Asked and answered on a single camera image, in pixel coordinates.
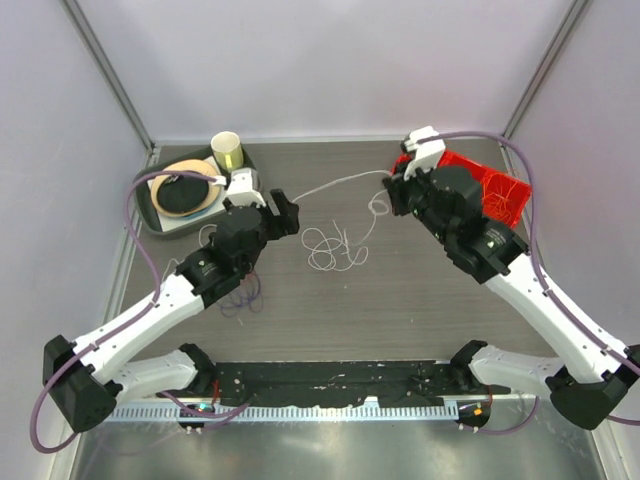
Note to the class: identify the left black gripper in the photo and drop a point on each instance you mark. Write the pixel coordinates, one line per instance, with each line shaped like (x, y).
(286, 222)

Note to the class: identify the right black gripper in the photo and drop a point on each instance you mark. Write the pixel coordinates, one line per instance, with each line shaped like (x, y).
(399, 188)

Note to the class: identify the red plastic divided bin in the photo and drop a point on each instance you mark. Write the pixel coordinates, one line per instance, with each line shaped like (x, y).
(503, 200)

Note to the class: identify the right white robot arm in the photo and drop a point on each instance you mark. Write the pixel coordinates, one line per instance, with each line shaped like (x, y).
(591, 372)

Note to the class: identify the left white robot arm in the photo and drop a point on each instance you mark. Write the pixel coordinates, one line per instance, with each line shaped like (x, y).
(89, 377)

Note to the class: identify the cream yellow mug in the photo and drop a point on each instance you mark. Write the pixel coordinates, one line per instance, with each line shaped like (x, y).
(227, 150)

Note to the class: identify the white paper sheet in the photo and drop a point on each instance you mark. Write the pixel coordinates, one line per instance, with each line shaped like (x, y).
(179, 203)

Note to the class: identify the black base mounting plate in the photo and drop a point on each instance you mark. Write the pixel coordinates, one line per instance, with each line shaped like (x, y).
(341, 384)

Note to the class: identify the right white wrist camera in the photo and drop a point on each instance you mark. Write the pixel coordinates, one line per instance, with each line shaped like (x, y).
(425, 149)

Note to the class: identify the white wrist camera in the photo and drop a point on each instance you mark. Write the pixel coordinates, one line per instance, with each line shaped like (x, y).
(425, 149)
(242, 187)

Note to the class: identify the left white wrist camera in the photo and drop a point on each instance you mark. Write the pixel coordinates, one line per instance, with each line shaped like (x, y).
(242, 187)

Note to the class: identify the slotted cable duct rail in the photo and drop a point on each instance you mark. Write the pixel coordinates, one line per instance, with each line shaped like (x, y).
(369, 411)

